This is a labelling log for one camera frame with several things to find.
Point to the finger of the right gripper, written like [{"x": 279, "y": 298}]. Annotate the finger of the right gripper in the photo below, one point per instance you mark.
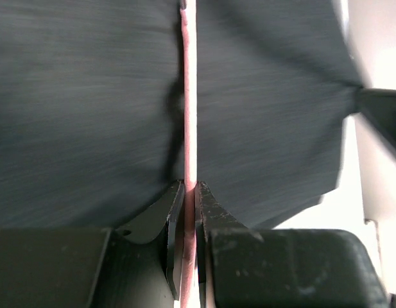
[{"x": 378, "y": 107}]

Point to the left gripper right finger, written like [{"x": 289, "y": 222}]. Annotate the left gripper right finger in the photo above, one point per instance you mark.
[{"x": 209, "y": 214}]

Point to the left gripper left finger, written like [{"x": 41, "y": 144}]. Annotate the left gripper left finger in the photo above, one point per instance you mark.
[{"x": 162, "y": 222}]

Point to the pink plastic hanger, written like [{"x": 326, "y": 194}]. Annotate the pink plastic hanger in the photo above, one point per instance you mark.
[{"x": 189, "y": 35}]

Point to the black trousers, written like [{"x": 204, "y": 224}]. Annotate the black trousers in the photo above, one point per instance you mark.
[{"x": 91, "y": 126}]

